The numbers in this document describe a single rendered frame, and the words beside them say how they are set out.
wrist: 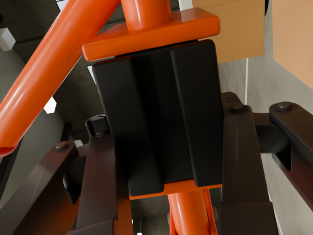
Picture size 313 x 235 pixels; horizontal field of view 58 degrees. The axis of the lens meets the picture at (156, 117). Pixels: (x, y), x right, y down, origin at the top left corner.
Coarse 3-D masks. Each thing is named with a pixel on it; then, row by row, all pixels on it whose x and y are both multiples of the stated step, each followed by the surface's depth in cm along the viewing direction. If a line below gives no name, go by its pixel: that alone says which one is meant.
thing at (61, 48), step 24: (72, 0) 14; (96, 0) 14; (120, 0) 15; (72, 24) 14; (96, 24) 15; (48, 48) 15; (72, 48) 15; (24, 72) 16; (48, 72) 16; (24, 96) 16; (48, 96) 17; (0, 120) 17; (24, 120) 17; (0, 144) 18
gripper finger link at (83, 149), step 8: (80, 152) 13; (80, 160) 13; (72, 168) 13; (80, 168) 13; (64, 176) 13; (72, 176) 13; (80, 176) 13; (64, 184) 13; (72, 184) 13; (80, 184) 13
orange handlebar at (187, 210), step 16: (128, 0) 12; (144, 0) 12; (160, 0) 12; (128, 16) 13; (144, 16) 12; (160, 16) 12; (192, 192) 16; (208, 192) 21; (176, 208) 17; (192, 208) 16; (208, 208) 19; (176, 224) 18; (192, 224) 17; (208, 224) 18
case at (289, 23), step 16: (272, 0) 33; (288, 0) 29; (304, 0) 25; (272, 16) 34; (288, 16) 29; (304, 16) 26; (288, 32) 30; (304, 32) 26; (288, 48) 31; (304, 48) 27; (288, 64) 32; (304, 64) 27; (304, 80) 28
